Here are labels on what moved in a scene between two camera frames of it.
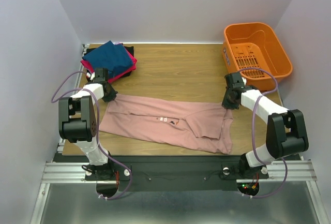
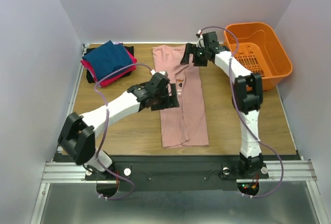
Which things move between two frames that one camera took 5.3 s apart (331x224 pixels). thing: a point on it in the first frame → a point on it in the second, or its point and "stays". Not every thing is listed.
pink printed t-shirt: (204, 125) → (185, 124)
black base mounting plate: (176, 173) stays
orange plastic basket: (246, 45) stays
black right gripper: (229, 102) → (194, 55)
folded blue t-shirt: (114, 57) stays
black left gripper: (111, 96) → (173, 102)
